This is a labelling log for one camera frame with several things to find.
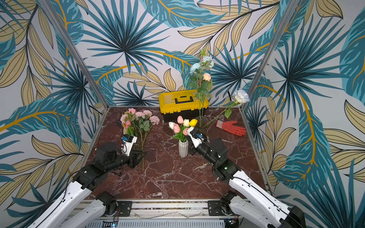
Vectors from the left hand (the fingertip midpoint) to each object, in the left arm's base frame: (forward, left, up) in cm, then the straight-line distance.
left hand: (143, 155), depth 71 cm
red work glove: (+35, -55, -20) cm, 69 cm away
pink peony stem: (+37, +22, -14) cm, 45 cm away
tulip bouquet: (+12, -18, +9) cm, 23 cm away
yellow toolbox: (+42, -20, -3) cm, 46 cm away
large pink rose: (+39, +18, -11) cm, 45 cm away
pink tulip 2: (+30, +19, -13) cm, 38 cm away
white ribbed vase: (+9, -20, -8) cm, 23 cm away
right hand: (+7, -21, +10) cm, 24 cm away
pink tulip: (+30, +19, -13) cm, 38 cm away
